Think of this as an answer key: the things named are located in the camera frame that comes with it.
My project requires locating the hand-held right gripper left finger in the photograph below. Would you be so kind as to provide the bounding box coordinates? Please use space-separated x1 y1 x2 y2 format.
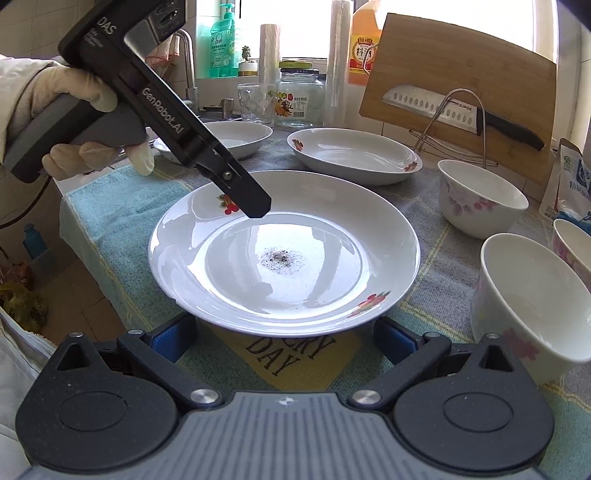
53 313 222 411

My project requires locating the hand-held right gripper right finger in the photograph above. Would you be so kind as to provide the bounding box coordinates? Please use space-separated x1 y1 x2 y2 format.
348 316 520 411

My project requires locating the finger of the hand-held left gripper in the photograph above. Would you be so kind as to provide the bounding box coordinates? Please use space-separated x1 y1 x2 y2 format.
198 158 272 219

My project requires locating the large white floral plate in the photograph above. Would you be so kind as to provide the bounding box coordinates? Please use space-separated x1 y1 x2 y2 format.
148 170 422 337

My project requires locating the white pink floral bowl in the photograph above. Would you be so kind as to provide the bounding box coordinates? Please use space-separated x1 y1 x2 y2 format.
470 233 591 386
437 159 530 239
551 219 591 298

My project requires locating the person's left forearm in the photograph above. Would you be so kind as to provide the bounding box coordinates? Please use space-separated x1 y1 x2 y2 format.
0 54 51 158

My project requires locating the person's left hand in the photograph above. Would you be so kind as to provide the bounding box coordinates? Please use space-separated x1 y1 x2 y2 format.
18 62 155 180

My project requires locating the metal faucet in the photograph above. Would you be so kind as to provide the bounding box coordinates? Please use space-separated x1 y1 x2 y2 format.
173 28 200 112

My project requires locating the pink cloth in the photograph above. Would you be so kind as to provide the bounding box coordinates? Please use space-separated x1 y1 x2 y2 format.
148 34 181 65

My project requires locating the grey blue checked towel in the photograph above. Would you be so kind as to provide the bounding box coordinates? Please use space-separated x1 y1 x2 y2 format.
60 124 591 480

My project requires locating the green dish soap bottle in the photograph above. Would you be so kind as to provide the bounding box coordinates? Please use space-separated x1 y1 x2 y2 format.
209 2 241 79

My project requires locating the clear glass cup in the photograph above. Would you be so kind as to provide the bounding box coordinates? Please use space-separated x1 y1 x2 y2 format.
237 83 278 125

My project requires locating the small potted plant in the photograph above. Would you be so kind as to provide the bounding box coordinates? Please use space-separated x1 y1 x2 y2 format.
238 45 259 77

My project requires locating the clear glass jar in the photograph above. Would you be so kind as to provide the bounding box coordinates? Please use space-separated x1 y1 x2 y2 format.
276 60 324 129

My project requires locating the short plastic wrap roll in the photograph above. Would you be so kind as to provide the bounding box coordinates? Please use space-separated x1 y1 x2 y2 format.
259 24 281 86

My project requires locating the person's white clothing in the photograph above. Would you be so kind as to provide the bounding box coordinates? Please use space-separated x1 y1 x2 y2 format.
0 307 65 480

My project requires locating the plastic bag of scraps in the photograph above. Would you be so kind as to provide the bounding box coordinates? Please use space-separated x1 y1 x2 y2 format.
0 263 48 334

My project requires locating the tall plastic wrap roll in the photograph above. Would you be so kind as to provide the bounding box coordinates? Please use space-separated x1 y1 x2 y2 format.
323 0 355 129

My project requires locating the blue bottle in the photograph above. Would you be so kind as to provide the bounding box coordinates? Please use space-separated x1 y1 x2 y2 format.
23 224 48 259

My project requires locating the orange cooking oil bottle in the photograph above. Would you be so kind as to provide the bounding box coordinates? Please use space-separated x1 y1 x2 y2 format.
347 0 393 86

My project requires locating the white blue salt bag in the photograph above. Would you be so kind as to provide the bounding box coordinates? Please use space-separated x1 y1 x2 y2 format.
538 137 591 222

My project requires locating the bamboo cutting board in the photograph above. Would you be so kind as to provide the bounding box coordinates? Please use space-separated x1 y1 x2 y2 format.
359 12 558 185

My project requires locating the black handled kitchen knife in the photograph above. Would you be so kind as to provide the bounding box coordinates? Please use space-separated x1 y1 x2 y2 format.
382 85 546 152

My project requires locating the metal wire rack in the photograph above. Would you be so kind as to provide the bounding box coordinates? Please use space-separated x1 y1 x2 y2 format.
409 89 499 167

